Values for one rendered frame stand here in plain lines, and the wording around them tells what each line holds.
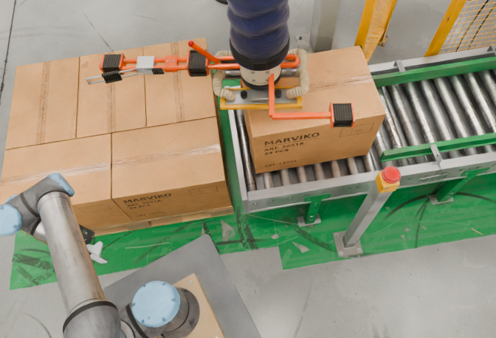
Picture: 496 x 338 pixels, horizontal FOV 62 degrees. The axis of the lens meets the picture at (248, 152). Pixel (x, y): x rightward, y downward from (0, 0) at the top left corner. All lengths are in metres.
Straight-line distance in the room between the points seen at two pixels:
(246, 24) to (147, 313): 1.00
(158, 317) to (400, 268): 1.62
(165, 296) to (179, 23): 2.56
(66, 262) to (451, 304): 2.16
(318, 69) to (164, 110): 0.93
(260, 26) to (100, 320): 0.96
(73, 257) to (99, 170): 1.29
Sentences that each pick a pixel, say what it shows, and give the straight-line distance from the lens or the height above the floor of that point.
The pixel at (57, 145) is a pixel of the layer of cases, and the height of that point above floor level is 0.54.
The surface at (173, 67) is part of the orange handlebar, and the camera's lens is 1.71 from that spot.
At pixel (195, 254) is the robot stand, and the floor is 0.75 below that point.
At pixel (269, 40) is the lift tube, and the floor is 1.43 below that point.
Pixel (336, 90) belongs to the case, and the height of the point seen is 0.95.
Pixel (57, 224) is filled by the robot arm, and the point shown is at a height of 1.50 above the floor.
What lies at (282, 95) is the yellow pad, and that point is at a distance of 1.72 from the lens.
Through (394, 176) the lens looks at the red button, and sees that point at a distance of 1.68.
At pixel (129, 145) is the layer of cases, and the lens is 2.37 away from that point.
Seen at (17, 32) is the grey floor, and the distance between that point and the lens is 4.07.
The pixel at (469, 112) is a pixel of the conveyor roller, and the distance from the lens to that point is 2.57.
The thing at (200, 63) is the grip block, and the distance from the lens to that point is 1.69.
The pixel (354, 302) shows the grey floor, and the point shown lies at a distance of 2.58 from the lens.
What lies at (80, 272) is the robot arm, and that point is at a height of 1.56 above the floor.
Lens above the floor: 2.52
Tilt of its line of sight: 63 degrees down
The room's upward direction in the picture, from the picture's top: 6 degrees counter-clockwise
